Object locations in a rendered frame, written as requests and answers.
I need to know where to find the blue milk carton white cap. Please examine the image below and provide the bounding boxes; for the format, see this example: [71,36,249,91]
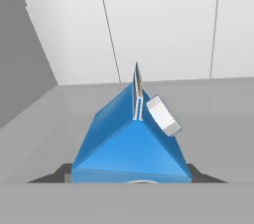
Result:
[70,61,193,184]

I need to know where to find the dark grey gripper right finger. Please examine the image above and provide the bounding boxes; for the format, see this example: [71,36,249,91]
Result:
[187,164,228,184]

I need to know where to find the white cupboard door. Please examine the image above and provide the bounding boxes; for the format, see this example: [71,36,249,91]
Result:
[97,0,221,83]
[14,0,121,86]
[210,0,254,79]

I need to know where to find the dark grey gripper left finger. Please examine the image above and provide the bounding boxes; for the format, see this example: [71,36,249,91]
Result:
[27,163,74,184]

